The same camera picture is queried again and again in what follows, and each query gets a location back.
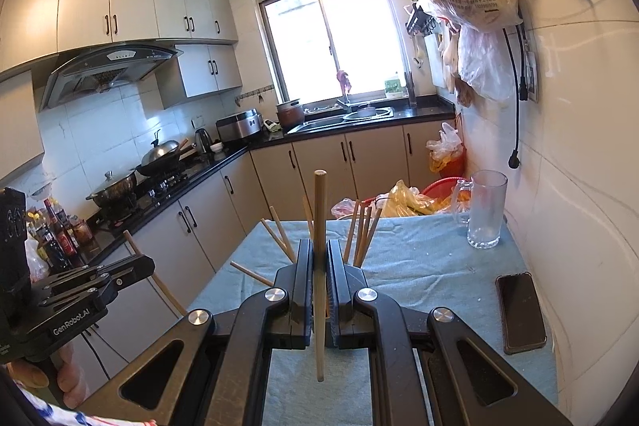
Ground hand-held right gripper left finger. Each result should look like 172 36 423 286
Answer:
50 239 314 426

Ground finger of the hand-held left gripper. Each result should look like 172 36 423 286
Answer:
40 277 123 308
42 255 155 296

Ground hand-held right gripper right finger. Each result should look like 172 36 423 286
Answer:
327 240 575 426

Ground person's left forearm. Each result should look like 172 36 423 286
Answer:
0 381 155 426

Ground person's left hand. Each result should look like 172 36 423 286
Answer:
7 346 83 409

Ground group of sauce bottles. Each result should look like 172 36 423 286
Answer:
25 196 95 277

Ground steel pot with lid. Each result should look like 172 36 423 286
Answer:
86 170 138 208

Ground black gas stove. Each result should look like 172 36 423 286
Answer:
85 169 191 222

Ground light blue table towel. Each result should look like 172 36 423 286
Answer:
187 211 559 426

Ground yellow plastic bag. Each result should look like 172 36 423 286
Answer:
332 180 452 220

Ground wok with steel lid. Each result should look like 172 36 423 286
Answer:
136 131 198 177

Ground beige base cabinets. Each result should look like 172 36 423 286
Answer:
65 124 465 382

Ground red plastic basin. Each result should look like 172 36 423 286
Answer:
422 176 472 213

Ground black kitchen countertop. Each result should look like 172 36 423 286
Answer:
82 99 456 257

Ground clear glass mug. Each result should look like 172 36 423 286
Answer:
452 170 508 250

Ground steel kitchen sink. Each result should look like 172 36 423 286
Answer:
287 105 395 133

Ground brown clay pot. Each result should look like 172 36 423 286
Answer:
276 99 305 131

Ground red bin with plastic bag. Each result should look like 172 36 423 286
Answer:
426 123 467 180

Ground steel rice cooker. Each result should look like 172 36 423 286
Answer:
216 108 264 142

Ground black smartphone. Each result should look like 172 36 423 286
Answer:
495 272 547 355

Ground glass range hood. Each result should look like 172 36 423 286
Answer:
39 44 185 110

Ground kitchen window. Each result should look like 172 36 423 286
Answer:
244 0 415 107

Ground hanging clear plastic bags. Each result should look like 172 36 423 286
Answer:
439 24 517 107

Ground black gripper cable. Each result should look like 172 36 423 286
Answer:
81 336 113 379

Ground beige side wall cabinet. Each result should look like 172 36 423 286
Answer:
0 69 46 181

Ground small beige wall cabinet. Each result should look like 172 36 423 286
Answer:
156 43 244 110

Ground black wall rack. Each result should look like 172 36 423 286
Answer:
405 4 440 38

